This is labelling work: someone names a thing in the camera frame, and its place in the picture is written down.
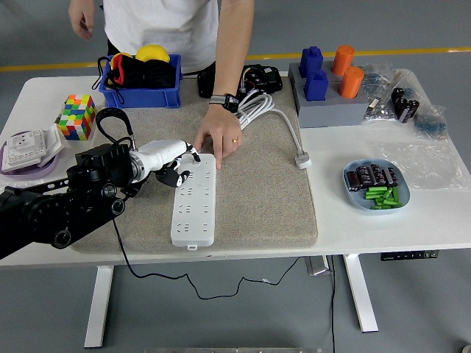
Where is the black table control panel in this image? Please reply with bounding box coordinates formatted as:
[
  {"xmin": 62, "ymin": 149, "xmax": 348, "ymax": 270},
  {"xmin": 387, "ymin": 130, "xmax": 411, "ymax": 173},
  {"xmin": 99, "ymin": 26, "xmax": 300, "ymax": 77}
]
[{"xmin": 380, "ymin": 249, "xmax": 441, "ymax": 262}]

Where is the person's right hand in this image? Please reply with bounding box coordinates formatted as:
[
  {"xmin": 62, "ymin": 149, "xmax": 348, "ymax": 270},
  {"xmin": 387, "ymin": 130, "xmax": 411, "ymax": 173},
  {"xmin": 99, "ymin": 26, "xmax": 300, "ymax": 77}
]
[{"xmin": 68, "ymin": 0, "xmax": 96, "ymax": 40}]

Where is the black hanging cable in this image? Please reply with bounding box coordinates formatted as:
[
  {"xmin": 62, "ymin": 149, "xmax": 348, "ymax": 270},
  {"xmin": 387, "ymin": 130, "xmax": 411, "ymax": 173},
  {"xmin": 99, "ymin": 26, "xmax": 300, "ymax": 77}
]
[{"xmin": 329, "ymin": 255, "xmax": 336, "ymax": 353}]

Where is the white three-pin plug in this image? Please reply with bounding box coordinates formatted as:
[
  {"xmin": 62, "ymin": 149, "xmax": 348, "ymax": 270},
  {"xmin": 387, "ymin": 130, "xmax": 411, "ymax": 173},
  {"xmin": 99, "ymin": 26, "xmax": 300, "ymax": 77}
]
[{"xmin": 293, "ymin": 152, "xmax": 313, "ymax": 170}]

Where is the colourful puzzle cube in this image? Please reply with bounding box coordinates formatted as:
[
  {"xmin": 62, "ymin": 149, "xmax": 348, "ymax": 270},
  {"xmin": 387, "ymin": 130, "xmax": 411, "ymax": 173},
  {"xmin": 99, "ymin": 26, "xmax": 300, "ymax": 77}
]
[{"xmin": 57, "ymin": 94, "xmax": 97, "ymax": 141}]

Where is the bag of black capacitors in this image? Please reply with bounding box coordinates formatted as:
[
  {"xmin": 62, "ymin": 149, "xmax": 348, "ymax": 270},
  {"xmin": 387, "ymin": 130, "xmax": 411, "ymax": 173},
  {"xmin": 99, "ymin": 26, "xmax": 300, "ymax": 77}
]
[{"xmin": 389, "ymin": 69, "xmax": 422, "ymax": 125}]

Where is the black opened electronic device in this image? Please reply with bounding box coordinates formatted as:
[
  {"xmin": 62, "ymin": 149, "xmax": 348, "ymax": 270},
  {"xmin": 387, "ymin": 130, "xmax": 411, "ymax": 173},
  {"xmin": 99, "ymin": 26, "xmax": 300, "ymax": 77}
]
[{"xmin": 196, "ymin": 64, "xmax": 284, "ymax": 100}]

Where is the grey block holder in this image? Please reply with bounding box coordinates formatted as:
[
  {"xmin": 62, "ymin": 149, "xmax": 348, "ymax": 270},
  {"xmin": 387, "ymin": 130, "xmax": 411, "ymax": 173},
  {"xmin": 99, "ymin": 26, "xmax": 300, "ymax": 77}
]
[{"xmin": 287, "ymin": 61, "xmax": 370, "ymax": 129}]

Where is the white power strip cord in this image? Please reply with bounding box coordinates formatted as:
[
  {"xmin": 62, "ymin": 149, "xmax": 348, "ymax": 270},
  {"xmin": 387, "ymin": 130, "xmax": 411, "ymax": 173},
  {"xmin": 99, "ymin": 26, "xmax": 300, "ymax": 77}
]
[{"xmin": 235, "ymin": 90, "xmax": 305, "ymax": 156}]

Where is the black wristwatch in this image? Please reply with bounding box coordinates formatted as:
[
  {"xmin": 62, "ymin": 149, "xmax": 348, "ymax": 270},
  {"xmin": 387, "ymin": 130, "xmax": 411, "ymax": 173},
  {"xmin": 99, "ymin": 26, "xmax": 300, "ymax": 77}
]
[{"xmin": 208, "ymin": 93, "xmax": 240, "ymax": 113}]

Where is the yellow ball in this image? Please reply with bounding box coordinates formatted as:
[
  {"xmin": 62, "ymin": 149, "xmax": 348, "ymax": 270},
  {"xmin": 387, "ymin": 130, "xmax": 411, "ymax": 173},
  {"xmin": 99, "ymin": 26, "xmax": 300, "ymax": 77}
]
[{"xmin": 135, "ymin": 44, "xmax": 171, "ymax": 63}]

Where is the light blue plate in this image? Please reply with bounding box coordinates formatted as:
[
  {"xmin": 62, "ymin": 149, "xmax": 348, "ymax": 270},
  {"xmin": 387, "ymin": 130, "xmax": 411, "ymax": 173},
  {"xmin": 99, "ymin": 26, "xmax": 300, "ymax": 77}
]
[{"xmin": 342, "ymin": 158, "xmax": 411, "ymax": 214}]

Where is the person's left hand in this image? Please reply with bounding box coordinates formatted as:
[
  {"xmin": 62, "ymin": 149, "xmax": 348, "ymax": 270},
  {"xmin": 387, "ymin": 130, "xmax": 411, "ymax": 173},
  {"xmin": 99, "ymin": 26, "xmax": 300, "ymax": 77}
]
[{"xmin": 193, "ymin": 104, "xmax": 244, "ymax": 171}]

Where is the white table leg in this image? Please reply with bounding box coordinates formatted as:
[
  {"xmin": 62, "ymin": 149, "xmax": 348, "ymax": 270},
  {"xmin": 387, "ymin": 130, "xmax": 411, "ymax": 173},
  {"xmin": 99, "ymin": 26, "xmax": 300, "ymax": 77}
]
[
  {"xmin": 341, "ymin": 253, "xmax": 379, "ymax": 334},
  {"xmin": 83, "ymin": 265, "xmax": 115, "ymax": 349}
]

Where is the purple plate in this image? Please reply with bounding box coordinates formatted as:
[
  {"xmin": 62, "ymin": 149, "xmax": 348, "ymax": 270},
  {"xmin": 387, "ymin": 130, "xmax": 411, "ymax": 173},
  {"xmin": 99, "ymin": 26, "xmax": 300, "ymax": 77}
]
[{"xmin": 0, "ymin": 130, "xmax": 62, "ymax": 180}]

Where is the black drawstring pouch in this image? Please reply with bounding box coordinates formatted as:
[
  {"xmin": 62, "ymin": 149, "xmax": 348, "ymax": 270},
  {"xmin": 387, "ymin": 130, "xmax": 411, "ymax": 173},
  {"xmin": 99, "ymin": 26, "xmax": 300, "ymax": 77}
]
[{"xmin": 97, "ymin": 53, "xmax": 177, "ymax": 104}]

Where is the orange cylinder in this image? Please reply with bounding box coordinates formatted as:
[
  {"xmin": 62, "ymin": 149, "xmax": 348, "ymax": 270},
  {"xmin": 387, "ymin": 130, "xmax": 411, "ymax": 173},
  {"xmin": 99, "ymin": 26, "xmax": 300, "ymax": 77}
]
[
  {"xmin": 338, "ymin": 66, "xmax": 365, "ymax": 99},
  {"xmin": 331, "ymin": 45, "xmax": 355, "ymax": 76}
]

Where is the grey-brown mat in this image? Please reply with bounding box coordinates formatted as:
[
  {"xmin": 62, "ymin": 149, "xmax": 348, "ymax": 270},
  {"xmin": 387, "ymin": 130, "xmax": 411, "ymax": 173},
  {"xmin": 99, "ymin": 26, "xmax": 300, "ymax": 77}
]
[{"xmin": 65, "ymin": 73, "xmax": 319, "ymax": 254}]

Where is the bag of blue components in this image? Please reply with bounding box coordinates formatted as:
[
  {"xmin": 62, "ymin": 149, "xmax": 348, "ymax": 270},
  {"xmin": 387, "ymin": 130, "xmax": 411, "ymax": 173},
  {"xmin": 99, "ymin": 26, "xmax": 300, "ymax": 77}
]
[{"xmin": 414, "ymin": 104, "xmax": 448, "ymax": 140}]

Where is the blue plastic block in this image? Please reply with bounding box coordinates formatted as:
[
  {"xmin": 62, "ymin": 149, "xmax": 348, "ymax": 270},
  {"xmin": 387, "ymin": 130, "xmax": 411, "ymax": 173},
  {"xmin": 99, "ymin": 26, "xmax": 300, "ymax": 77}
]
[
  {"xmin": 303, "ymin": 68, "xmax": 330, "ymax": 102},
  {"xmin": 298, "ymin": 46, "xmax": 324, "ymax": 79}
]

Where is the blue plastic bin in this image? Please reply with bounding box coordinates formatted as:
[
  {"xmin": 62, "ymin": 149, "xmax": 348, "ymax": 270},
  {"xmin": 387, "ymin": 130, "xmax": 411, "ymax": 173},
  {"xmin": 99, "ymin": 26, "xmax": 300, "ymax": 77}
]
[{"xmin": 101, "ymin": 54, "xmax": 184, "ymax": 110}]

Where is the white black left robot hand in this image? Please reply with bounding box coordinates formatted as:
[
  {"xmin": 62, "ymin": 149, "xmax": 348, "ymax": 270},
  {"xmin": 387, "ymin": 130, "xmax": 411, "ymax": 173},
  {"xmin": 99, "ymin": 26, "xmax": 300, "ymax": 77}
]
[{"xmin": 138, "ymin": 139, "xmax": 202, "ymax": 189}]

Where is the clear empty plastic bag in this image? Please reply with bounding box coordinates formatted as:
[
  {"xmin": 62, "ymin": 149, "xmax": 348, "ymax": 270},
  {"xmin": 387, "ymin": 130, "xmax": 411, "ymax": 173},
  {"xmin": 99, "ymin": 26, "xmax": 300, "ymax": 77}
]
[{"xmin": 369, "ymin": 139, "xmax": 470, "ymax": 190}]

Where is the black adapter cord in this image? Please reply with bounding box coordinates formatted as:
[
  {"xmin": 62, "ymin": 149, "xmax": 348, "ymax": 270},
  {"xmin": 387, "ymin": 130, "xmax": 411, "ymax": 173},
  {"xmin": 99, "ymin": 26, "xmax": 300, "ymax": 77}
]
[{"xmin": 111, "ymin": 218, "xmax": 301, "ymax": 301}]

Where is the white power strip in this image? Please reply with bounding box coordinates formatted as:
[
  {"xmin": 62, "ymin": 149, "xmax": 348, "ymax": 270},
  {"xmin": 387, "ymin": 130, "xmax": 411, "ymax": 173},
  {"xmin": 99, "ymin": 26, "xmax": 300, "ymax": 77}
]
[{"xmin": 171, "ymin": 153, "xmax": 217, "ymax": 251}]

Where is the bag of small metal parts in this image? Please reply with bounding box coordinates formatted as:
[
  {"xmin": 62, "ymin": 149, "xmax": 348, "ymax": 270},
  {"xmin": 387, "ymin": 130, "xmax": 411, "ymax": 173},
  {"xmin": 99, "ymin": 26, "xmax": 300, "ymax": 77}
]
[{"xmin": 362, "ymin": 93, "xmax": 400, "ymax": 122}]

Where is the black cylindrical capacitor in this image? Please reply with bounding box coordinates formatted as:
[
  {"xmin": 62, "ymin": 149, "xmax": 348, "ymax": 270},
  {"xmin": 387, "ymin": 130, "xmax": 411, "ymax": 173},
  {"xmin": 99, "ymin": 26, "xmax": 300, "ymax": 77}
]
[
  {"xmin": 355, "ymin": 165, "xmax": 372, "ymax": 187},
  {"xmin": 369, "ymin": 164, "xmax": 386, "ymax": 185},
  {"xmin": 382, "ymin": 167, "xmax": 400, "ymax": 187},
  {"xmin": 345, "ymin": 171, "xmax": 364, "ymax": 192}
]

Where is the silver bracket under table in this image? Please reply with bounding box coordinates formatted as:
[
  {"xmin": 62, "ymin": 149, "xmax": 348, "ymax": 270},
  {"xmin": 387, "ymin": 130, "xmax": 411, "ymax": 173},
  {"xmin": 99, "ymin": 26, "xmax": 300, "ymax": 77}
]
[{"xmin": 304, "ymin": 256, "xmax": 330, "ymax": 277}]

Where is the bag of blue resistors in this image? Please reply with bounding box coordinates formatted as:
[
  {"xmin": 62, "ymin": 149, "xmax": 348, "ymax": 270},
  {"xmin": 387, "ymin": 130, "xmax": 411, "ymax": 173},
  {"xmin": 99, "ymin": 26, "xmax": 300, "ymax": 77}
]
[{"xmin": 362, "ymin": 62, "xmax": 394, "ymax": 96}]

